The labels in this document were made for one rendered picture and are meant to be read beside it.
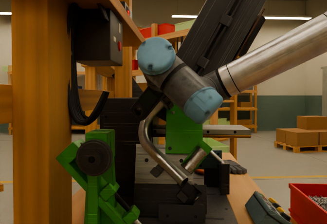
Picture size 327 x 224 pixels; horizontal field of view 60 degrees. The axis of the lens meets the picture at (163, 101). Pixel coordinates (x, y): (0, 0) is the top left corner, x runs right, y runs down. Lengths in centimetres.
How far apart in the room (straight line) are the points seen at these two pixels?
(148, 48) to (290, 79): 1058
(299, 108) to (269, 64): 1057
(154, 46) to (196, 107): 14
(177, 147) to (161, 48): 41
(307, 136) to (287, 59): 636
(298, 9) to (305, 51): 1094
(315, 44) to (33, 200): 71
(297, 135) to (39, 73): 638
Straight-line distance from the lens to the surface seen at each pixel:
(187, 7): 1035
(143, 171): 91
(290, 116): 1107
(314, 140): 712
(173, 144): 88
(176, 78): 55
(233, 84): 66
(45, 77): 72
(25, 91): 74
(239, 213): 93
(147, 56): 55
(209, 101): 54
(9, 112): 75
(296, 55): 65
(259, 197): 91
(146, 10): 1022
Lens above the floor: 125
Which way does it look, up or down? 1 degrees down
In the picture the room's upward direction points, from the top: straight up
